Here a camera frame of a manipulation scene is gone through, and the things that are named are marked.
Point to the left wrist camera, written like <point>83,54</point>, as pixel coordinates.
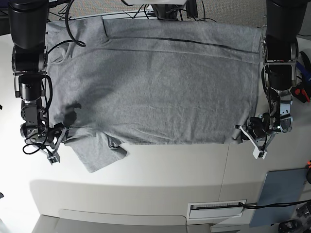
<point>257,153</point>

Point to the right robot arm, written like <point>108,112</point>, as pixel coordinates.
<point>28,19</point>

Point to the black red clamp tool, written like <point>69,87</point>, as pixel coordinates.
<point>302,92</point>

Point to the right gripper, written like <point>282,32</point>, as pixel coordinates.
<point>54,137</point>

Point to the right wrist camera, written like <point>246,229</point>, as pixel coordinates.
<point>53,159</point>

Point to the blue clamp tool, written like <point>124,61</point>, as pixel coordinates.
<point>303,64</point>

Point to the white table cable grommet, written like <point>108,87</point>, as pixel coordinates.
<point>214,210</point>

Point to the grey T-shirt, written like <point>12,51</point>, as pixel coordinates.
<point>150,82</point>

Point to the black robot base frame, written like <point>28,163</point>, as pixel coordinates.
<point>193,10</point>

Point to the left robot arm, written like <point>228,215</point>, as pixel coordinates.
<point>283,22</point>

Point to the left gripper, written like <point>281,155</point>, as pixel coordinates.
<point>265,126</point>

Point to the black device bottom right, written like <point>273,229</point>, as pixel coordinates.
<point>289,226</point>

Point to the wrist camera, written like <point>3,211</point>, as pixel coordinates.
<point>53,159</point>
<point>257,153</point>

